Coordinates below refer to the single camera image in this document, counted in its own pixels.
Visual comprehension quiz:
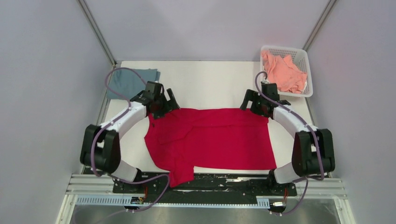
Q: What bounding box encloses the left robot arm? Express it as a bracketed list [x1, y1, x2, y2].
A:
[80, 81, 180, 193]

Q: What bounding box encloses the pink t shirt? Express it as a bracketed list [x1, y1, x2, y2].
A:
[261, 50, 307, 94]

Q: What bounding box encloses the aluminium frame rail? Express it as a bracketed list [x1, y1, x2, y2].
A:
[57, 172, 355, 224]

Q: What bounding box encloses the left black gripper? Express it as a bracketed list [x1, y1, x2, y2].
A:
[152, 89, 180, 120]

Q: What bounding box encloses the white plastic basket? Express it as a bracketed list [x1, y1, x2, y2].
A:
[260, 45, 313, 98]

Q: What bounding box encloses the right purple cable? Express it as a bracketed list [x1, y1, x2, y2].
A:
[254, 71, 325, 216]

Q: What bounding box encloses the red t shirt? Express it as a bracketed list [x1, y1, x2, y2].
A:
[144, 108, 276, 187]

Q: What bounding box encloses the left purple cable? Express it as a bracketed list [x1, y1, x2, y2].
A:
[90, 67, 171, 214]

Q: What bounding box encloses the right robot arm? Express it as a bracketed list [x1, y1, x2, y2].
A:
[240, 83, 335, 195]

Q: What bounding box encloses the purple cable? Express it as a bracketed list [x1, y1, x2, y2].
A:
[254, 71, 325, 216]
[90, 67, 171, 214]

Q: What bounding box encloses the folded blue t shirt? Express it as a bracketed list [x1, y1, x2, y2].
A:
[108, 69, 161, 99]

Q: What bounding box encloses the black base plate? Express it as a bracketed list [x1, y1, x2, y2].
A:
[110, 171, 297, 204]

